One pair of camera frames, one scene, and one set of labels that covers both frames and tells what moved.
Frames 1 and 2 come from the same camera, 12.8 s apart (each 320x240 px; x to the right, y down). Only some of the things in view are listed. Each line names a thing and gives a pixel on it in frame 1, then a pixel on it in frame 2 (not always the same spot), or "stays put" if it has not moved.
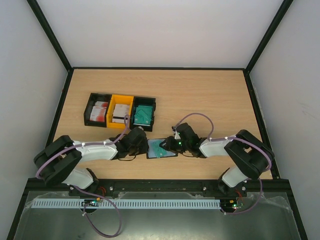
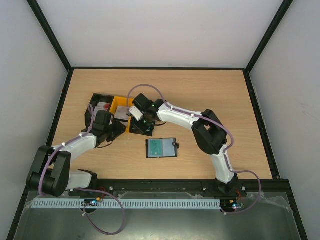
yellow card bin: [118, 99] stays put
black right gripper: [169, 144] -> [142, 128]
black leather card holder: [154, 150] stays put
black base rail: [173, 185] stays put
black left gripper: [144, 149] -> [120, 130]
